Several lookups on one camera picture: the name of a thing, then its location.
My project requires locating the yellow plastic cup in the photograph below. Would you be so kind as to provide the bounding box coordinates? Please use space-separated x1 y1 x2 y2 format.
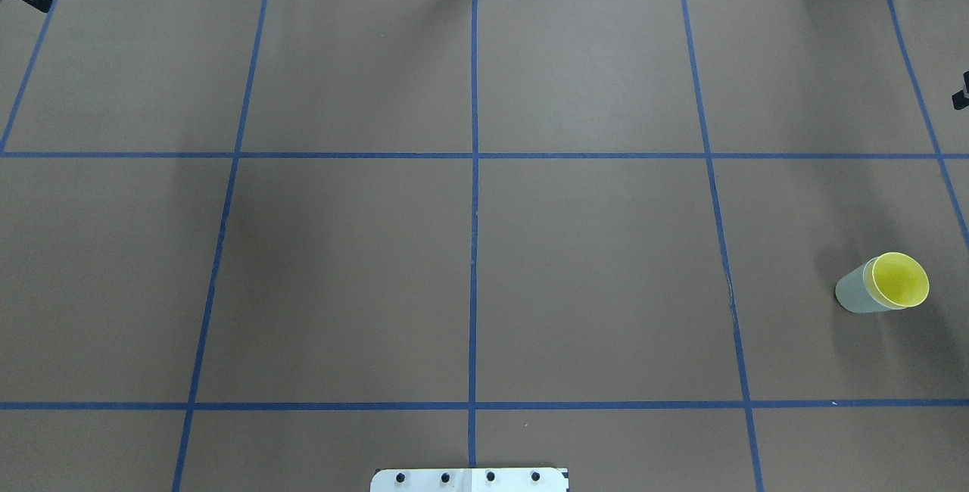
862 253 930 310

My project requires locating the green plastic cup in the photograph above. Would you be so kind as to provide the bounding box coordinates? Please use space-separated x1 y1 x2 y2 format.
834 258 903 315

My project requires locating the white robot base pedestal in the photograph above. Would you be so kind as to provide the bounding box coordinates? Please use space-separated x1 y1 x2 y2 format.
369 467 570 491

